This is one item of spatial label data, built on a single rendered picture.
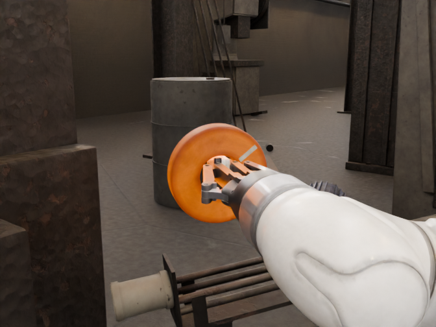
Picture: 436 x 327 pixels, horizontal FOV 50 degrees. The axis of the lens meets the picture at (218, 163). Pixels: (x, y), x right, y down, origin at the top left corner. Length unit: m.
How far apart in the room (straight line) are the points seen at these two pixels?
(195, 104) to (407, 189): 1.42
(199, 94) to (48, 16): 2.27
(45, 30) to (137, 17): 8.35
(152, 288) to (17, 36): 0.46
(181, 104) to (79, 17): 5.44
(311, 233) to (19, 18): 0.63
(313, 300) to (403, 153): 2.62
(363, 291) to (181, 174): 0.40
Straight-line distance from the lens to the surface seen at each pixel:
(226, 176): 0.63
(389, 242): 0.38
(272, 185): 0.49
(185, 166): 0.69
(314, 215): 0.40
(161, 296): 0.74
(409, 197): 3.01
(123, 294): 0.74
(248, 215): 0.49
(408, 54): 2.94
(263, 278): 0.77
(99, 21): 8.62
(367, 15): 4.44
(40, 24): 0.88
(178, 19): 4.69
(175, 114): 3.12
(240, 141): 0.70
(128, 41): 9.03
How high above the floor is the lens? 1.03
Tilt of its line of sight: 13 degrees down
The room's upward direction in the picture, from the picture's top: straight up
